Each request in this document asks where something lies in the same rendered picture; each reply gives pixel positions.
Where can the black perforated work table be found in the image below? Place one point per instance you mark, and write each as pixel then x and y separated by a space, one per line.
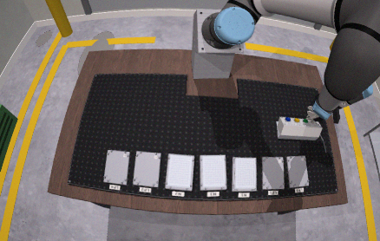
pixel 152 113

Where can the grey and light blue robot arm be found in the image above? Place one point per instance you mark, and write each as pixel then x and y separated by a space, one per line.
pixel 354 61

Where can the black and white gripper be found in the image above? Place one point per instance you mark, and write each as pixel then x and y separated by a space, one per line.
pixel 312 116

